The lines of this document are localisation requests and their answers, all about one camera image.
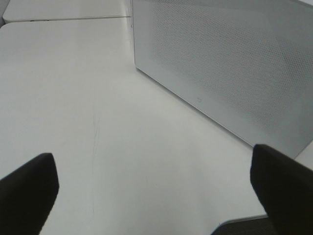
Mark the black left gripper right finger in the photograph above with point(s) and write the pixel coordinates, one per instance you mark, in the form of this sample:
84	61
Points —
284	187

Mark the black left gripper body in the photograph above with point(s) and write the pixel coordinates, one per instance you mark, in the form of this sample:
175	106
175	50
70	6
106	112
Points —
245	226

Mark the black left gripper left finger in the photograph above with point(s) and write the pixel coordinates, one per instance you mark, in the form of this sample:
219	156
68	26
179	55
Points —
27	196

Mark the white microwave door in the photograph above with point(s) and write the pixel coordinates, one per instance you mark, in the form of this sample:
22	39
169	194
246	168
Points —
246	64

